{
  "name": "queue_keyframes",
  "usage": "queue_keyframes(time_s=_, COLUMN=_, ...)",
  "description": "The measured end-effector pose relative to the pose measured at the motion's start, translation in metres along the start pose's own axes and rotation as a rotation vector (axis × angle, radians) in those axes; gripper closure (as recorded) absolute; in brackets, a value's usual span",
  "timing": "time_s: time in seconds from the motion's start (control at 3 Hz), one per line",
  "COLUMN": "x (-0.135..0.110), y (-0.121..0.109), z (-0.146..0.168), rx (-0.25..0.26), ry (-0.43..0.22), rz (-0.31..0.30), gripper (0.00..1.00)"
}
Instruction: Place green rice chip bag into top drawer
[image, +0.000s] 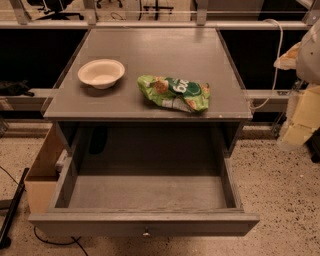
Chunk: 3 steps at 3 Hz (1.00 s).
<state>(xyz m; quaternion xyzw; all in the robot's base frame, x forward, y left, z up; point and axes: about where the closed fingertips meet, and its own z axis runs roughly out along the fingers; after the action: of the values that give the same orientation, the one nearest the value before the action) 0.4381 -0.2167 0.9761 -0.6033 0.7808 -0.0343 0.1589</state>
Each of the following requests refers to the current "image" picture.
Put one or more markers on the metal frame rail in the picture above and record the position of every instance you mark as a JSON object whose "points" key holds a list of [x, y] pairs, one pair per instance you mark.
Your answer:
{"points": [[13, 15]]}

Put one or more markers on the black object on rail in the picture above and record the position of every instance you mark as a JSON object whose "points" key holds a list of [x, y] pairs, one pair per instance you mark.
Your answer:
{"points": [[15, 88]]}

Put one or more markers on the small metal drawer knob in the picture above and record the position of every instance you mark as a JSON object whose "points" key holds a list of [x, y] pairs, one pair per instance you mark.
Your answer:
{"points": [[146, 232]]}

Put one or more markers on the white paper bowl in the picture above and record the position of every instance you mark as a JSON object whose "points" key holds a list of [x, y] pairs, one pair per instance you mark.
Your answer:
{"points": [[101, 73]]}

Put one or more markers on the grey drawer cabinet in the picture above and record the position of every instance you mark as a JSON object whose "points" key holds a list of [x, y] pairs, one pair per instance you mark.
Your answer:
{"points": [[193, 54]]}

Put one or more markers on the open grey top drawer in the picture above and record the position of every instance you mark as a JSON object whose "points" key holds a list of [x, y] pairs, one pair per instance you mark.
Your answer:
{"points": [[176, 181]]}

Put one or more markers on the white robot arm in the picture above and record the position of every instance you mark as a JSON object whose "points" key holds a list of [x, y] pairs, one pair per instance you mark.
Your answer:
{"points": [[308, 58]]}

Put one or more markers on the black bar on floor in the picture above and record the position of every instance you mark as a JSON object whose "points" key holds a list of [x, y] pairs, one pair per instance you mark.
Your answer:
{"points": [[10, 207]]}

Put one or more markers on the green rice chip bag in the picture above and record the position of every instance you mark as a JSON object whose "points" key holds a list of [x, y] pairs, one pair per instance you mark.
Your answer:
{"points": [[175, 93]]}

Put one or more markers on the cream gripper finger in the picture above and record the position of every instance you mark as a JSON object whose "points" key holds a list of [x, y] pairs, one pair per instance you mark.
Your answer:
{"points": [[287, 61], [302, 118]]}

